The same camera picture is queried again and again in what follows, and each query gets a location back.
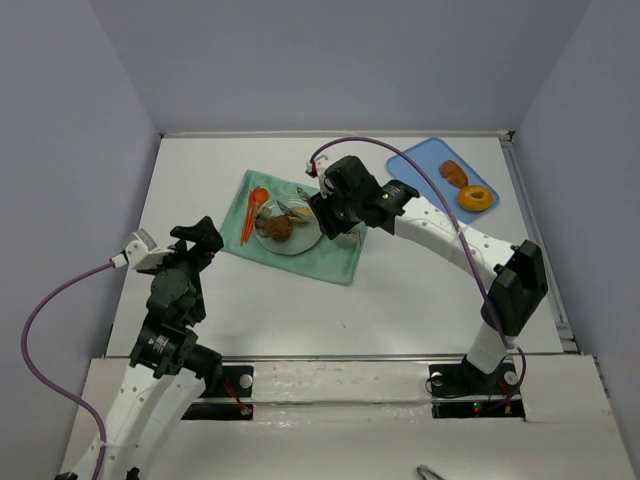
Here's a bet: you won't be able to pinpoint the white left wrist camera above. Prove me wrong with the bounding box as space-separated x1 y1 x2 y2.
110 229 173 272

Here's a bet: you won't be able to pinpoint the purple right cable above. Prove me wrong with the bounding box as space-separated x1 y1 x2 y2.
308 137 527 389

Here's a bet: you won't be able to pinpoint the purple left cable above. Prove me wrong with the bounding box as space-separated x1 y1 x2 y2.
19 259 121 480

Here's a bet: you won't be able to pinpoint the aluminium rail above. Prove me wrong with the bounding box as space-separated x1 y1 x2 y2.
223 354 463 363

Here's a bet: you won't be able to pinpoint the orange brown pastry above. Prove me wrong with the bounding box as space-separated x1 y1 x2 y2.
438 160 468 189

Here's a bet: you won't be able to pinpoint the green plastic cup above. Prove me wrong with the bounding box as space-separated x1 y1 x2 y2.
334 225 367 249

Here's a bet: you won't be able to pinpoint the green cloth placemat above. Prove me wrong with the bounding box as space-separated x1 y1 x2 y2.
219 170 367 286

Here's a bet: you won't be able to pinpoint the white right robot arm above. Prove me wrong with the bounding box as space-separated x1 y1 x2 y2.
306 156 548 397

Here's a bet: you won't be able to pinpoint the blue plastic tray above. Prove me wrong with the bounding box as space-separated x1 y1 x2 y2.
386 138 500 224

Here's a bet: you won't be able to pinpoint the purple cable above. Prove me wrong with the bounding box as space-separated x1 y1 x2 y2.
308 137 527 389
19 259 121 480

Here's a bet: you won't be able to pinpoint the orange plastic spoon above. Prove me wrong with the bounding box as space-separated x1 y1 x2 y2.
240 187 269 245

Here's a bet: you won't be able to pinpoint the steel serving tongs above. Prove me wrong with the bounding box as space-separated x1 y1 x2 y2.
275 189 318 225

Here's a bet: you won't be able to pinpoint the green plate with flower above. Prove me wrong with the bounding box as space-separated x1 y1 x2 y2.
254 196 322 256

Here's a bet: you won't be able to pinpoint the orange glazed donut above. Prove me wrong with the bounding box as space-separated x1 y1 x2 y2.
457 185 494 212

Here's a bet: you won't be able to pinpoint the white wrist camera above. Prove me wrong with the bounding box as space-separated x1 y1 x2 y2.
110 229 173 272
305 154 335 197

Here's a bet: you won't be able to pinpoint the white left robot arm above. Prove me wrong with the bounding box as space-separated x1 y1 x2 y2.
61 216 223 479

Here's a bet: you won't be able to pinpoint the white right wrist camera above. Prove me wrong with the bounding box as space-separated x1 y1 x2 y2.
305 154 335 197

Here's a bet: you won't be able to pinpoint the orange plastic fork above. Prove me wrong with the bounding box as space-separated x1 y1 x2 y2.
240 187 261 246

